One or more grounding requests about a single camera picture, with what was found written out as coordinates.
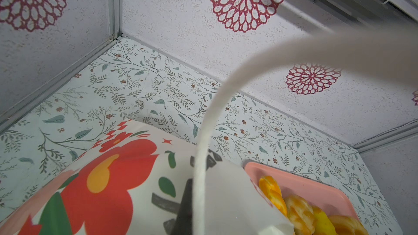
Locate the orange bundt fake bread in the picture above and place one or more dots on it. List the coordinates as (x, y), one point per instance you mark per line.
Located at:
(345, 225)

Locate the white floral paper bag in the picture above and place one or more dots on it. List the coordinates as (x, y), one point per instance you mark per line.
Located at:
(132, 182)

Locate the pink plastic tray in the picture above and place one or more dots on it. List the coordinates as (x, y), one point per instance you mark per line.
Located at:
(331, 200)

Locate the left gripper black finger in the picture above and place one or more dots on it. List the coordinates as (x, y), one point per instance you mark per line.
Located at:
(183, 223)

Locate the yellow fake bread roll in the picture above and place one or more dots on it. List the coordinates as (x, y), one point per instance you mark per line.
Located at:
(300, 213)

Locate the orange twisted fake bread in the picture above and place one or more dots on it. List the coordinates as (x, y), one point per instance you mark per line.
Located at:
(272, 191)

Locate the yellow croissant fake bread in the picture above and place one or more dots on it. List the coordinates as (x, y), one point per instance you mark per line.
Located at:
(323, 225)

